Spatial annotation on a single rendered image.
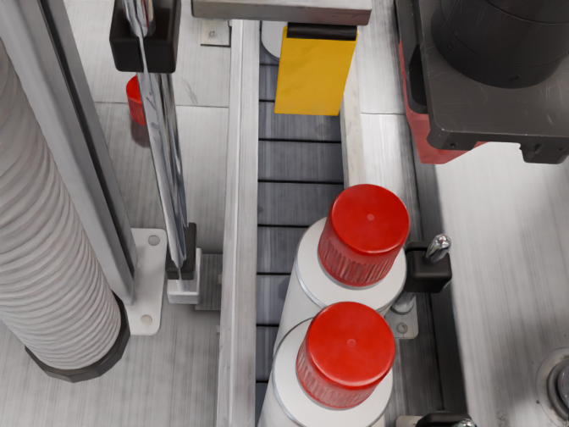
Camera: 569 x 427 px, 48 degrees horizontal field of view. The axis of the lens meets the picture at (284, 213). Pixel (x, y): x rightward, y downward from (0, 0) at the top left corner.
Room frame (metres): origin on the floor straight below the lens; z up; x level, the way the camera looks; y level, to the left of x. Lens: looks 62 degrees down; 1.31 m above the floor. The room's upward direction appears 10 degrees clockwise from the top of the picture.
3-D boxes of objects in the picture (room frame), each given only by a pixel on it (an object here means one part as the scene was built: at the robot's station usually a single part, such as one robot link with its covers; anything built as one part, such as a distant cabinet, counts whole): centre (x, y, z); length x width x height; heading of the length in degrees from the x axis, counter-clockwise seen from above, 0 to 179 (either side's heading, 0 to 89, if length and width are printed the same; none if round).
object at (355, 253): (0.12, -0.03, 0.98); 0.05 x 0.05 x 0.20
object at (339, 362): (0.07, -0.03, 0.98); 0.05 x 0.05 x 0.20
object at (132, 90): (0.34, 0.14, 0.85); 0.03 x 0.03 x 0.03
